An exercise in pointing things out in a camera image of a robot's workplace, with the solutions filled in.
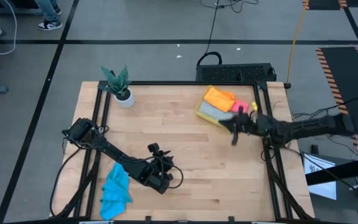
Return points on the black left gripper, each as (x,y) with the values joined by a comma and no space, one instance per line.
(157,174)

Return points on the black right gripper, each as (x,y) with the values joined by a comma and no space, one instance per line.
(247,124)

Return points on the grey microfiber towel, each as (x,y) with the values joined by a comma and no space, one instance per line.
(213,112)

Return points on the pink microfiber towel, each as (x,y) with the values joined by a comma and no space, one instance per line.
(239,105)

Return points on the orange microfiber towel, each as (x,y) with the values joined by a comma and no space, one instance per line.
(219,99)

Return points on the blue microfiber towel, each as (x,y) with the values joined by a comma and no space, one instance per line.
(115,193)

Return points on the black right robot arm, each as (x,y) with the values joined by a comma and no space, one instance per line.
(306,127)

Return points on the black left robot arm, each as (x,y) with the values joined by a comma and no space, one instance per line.
(113,155)

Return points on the yellow translucent plastic bin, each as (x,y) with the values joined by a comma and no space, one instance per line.
(202,113)

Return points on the small yellow clip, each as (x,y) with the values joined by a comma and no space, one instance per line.
(254,105)

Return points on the snake plant in white pot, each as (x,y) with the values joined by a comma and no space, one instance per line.
(120,88)

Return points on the white paper sheet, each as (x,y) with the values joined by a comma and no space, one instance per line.
(319,189)

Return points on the black crossbeam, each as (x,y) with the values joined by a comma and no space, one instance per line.
(340,171)

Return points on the large black orange-striped mat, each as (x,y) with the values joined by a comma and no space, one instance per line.
(343,77)

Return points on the small black orange-striped mat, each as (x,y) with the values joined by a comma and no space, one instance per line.
(325,3)

